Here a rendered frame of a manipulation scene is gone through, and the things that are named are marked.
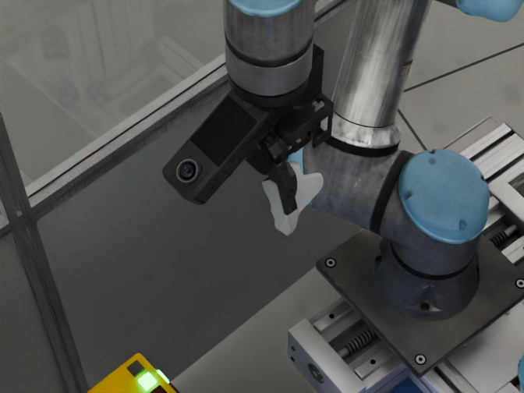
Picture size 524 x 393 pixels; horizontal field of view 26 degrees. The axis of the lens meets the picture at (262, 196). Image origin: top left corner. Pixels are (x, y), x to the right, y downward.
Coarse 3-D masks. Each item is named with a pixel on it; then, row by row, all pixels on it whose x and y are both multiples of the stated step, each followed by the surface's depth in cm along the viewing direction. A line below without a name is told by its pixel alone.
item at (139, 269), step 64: (192, 128) 191; (128, 192) 190; (256, 192) 225; (0, 256) 176; (64, 256) 189; (128, 256) 205; (192, 256) 223; (256, 256) 246; (320, 256) 273; (0, 320) 188; (128, 320) 222; (192, 320) 244; (0, 384) 203; (64, 384) 221
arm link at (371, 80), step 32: (384, 0) 134; (416, 0) 134; (352, 32) 140; (384, 32) 136; (416, 32) 137; (352, 64) 140; (384, 64) 138; (352, 96) 141; (384, 96) 141; (320, 128) 145; (352, 128) 143; (384, 128) 144; (288, 160) 148; (320, 160) 146; (352, 160) 144; (384, 160) 145; (320, 192) 147; (352, 192) 145
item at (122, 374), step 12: (132, 360) 150; (144, 360) 150; (120, 372) 149; (144, 372) 149; (156, 372) 150; (96, 384) 149; (108, 384) 148; (120, 384) 148; (132, 384) 148; (156, 384) 148; (168, 384) 149
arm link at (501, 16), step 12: (444, 0) 92; (456, 0) 91; (468, 0) 91; (480, 0) 90; (492, 0) 90; (504, 0) 90; (516, 0) 90; (468, 12) 93; (480, 12) 92; (492, 12) 91; (504, 12) 91; (516, 12) 93
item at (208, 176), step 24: (216, 120) 101; (240, 120) 100; (264, 120) 100; (192, 144) 101; (216, 144) 101; (240, 144) 100; (168, 168) 102; (192, 168) 100; (216, 168) 100; (192, 192) 100
